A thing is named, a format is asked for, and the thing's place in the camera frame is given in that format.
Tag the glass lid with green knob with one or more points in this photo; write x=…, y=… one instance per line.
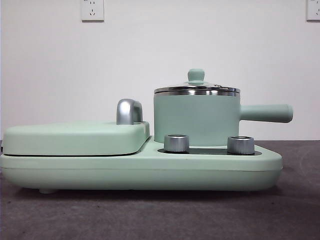
x=196, y=75

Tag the green griddle cover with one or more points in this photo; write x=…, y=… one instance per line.
x=70, y=140

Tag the green breakfast machine base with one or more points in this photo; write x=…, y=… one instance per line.
x=175, y=172

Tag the white wall socket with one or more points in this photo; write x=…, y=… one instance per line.
x=92, y=11
x=313, y=11

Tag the silver control knob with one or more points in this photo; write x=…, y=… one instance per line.
x=176, y=143
x=240, y=145

